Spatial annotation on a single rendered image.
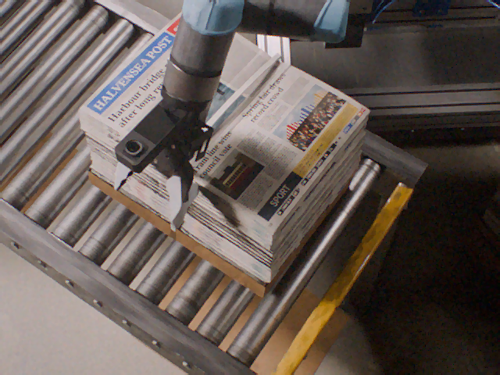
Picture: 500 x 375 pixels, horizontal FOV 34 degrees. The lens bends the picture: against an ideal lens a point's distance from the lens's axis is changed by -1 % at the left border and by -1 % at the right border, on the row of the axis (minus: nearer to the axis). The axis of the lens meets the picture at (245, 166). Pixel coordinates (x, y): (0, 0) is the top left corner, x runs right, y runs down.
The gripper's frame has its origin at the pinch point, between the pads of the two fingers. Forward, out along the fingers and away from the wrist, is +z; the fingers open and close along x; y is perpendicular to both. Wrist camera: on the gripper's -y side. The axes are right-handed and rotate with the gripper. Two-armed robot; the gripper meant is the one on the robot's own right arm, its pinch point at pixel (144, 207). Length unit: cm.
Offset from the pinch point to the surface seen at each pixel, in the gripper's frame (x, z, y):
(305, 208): -18.6, -4.7, 15.6
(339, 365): -28, 73, 79
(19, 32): 57, 7, 33
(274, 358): -13, 78, 72
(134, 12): 39, -4, 47
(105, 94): 16.8, -7.8, 8.6
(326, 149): -16.8, -13.0, 20.1
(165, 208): 2.4, 7.8, 12.1
